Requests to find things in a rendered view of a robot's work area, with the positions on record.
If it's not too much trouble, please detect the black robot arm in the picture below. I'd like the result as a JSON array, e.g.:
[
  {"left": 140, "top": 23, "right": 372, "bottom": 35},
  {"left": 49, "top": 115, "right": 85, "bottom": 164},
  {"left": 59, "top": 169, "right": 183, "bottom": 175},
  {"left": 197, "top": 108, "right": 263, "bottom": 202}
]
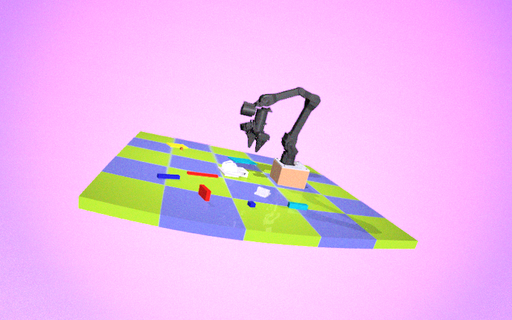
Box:
[{"left": 239, "top": 87, "right": 321, "bottom": 166}]

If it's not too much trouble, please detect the cyan flat plate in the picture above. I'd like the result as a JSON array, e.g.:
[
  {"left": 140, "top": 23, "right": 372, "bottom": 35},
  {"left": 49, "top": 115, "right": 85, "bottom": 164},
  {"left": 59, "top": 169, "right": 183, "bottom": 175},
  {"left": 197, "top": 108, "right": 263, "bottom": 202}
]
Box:
[{"left": 228, "top": 157, "right": 257, "bottom": 165}]

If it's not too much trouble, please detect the teal rectangular block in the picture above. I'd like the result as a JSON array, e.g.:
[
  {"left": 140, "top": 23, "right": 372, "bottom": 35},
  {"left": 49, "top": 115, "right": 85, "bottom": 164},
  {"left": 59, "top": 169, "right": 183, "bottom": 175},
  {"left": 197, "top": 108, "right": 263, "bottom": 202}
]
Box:
[{"left": 287, "top": 202, "right": 308, "bottom": 210}]

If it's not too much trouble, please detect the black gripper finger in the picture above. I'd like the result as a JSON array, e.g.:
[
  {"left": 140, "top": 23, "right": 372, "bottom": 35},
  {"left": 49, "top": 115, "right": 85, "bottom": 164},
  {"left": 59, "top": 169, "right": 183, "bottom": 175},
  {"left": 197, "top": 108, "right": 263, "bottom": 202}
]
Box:
[
  {"left": 245, "top": 132, "right": 255, "bottom": 148},
  {"left": 255, "top": 137, "right": 268, "bottom": 153}
]

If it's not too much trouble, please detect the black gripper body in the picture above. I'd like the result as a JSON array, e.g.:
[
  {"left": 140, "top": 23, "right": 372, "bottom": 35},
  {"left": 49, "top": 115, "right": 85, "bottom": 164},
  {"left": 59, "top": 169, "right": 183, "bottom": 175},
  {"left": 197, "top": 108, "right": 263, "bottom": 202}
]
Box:
[{"left": 245, "top": 118, "right": 270, "bottom": 141}]

